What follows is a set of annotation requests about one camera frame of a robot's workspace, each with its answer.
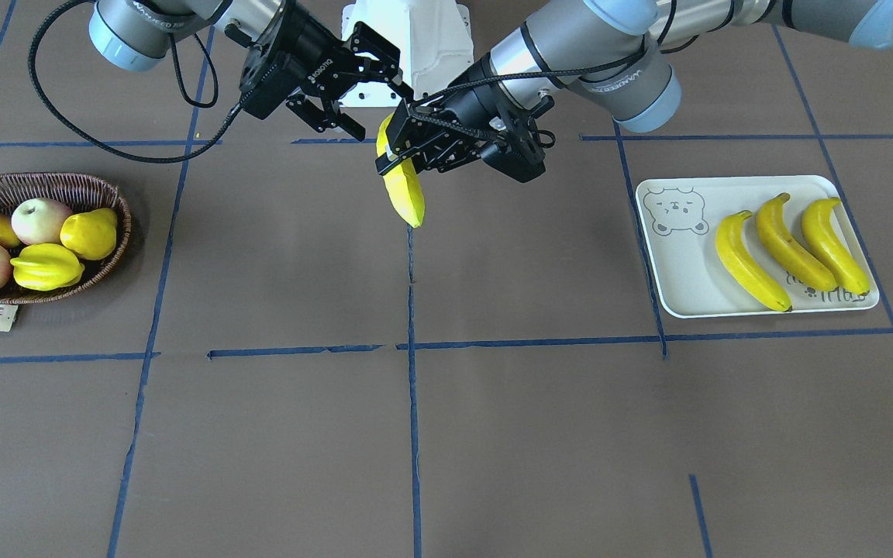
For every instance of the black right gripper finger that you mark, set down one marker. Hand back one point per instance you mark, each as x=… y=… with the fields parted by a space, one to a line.
x=329 y=116
x=376 y=72

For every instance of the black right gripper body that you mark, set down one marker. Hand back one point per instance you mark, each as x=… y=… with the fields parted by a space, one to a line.
x=308 y=44

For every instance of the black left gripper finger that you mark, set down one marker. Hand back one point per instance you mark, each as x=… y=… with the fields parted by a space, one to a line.
x=445 y=153
x=410 y=121

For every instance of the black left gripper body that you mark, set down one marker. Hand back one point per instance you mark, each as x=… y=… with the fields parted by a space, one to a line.
x=468 y=101

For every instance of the yellow banana curved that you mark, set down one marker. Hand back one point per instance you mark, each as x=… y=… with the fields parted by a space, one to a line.
x=786 y=250

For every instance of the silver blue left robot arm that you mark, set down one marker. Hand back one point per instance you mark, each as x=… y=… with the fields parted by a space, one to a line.
x=612 y=53

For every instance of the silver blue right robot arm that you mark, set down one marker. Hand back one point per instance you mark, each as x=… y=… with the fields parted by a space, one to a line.
x=137 y=35

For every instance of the brown wicker basket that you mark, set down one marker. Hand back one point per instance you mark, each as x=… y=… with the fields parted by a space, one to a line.
x=81 y=193

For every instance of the yellow pear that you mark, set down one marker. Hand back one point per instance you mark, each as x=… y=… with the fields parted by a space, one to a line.
x=90 y=235

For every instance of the pale green red apple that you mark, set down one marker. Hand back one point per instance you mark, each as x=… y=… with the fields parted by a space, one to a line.
x=39 y=220

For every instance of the small yellow banana bunch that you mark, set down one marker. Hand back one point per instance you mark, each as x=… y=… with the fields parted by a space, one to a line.
x=46 y=267

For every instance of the white pedestal column base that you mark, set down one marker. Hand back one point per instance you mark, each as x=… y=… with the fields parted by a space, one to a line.
x=434 y=38

